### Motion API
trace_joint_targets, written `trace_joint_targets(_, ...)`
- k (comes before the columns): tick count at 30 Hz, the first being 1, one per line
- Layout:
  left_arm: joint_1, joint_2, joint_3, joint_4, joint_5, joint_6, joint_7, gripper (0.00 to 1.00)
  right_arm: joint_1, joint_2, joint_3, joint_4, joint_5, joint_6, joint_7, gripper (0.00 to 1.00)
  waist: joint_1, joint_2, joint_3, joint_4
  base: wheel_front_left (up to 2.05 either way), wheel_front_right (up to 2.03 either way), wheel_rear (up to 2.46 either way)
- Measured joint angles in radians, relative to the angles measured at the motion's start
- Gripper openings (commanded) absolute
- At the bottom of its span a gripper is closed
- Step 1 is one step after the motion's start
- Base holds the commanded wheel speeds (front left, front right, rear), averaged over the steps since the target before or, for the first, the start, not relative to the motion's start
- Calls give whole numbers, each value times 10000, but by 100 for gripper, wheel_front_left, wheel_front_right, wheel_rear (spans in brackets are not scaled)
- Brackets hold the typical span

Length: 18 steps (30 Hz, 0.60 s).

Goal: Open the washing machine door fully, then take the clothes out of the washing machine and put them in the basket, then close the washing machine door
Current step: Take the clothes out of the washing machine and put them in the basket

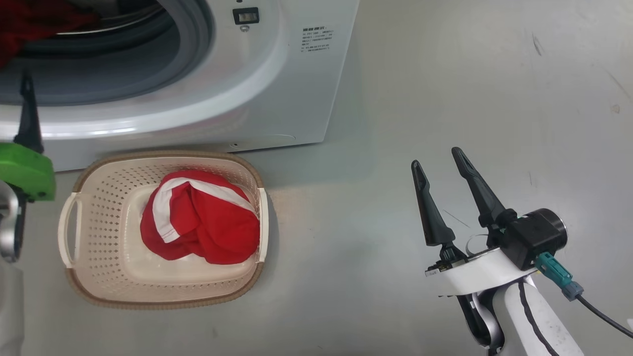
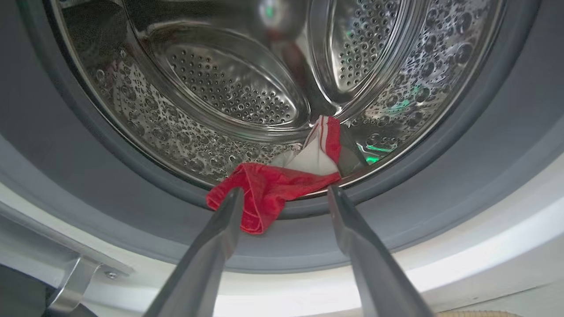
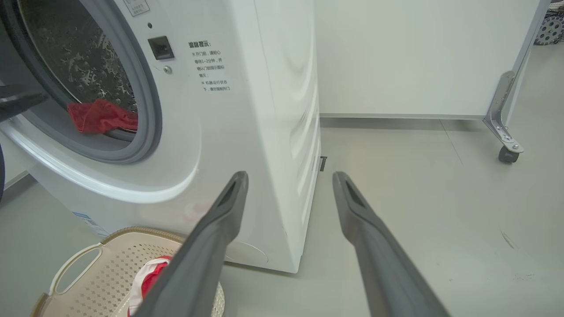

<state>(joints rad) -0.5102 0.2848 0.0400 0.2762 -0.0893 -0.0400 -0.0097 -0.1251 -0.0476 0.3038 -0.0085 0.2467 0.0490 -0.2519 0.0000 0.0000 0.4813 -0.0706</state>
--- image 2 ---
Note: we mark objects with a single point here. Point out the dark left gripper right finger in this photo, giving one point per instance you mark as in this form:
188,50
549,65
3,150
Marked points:
374,273

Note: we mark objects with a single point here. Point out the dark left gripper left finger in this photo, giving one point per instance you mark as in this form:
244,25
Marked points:
207,264

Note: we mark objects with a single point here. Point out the red and white garment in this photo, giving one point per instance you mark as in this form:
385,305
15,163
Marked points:
264,193

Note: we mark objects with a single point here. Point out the white front-load washing machine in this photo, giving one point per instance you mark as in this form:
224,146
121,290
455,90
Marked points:
484,246

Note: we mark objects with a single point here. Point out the perforated steel washer drum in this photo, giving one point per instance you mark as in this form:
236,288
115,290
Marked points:
229,88

